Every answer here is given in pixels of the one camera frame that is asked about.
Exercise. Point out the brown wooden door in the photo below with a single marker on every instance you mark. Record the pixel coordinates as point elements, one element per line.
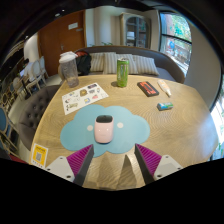
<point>60,36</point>

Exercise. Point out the curved side window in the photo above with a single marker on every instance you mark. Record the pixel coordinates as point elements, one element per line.
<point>219,130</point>

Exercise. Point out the black and orange box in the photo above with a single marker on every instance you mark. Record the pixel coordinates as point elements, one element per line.
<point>148,89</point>

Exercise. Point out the green and blue pack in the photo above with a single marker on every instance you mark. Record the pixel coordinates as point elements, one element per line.
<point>165,106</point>

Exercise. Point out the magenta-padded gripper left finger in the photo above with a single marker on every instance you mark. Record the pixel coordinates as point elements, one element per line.
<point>79,160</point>

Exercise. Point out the wide striped cushion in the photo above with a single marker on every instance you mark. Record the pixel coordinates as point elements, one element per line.
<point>145,65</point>
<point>110,63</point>

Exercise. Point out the black-framed window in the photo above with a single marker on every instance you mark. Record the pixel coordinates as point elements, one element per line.
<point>175,40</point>

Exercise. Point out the group of white chairs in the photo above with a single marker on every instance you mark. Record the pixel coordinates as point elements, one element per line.
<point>33,75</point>

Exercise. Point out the pink computer mouse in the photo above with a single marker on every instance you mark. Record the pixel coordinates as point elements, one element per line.
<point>103,130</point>

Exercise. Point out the white sticker sheet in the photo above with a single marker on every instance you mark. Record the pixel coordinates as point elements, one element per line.
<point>85,97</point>

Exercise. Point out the cabinet with arched glass doors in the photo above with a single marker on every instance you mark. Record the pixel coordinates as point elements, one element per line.
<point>136,31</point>

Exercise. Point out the curved brown sofa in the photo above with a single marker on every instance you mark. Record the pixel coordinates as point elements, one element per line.
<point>166,65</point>

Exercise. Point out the green drink can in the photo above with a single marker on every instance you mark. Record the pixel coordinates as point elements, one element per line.
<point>122,73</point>

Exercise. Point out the blue chair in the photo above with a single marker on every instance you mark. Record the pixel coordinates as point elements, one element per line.
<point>5,125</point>

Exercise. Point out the small clear squeeze bottle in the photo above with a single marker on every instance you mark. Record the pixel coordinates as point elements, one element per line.
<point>164,87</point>

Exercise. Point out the grey tufted chair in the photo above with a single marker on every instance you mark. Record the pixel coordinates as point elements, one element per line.
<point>35,110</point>

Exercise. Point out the narrow striped cushion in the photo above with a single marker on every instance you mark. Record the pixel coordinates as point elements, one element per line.
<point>96,62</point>

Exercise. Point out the blue cloud-shaped mouse pad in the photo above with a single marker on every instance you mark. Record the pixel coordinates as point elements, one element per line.
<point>130,133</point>

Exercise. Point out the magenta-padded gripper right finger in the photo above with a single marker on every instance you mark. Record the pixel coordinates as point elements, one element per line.
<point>150,160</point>

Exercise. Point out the clear plastic shaker cup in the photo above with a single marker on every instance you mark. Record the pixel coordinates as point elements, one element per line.
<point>69,71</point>

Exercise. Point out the yellow code sticker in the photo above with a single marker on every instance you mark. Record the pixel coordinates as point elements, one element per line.
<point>39,155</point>

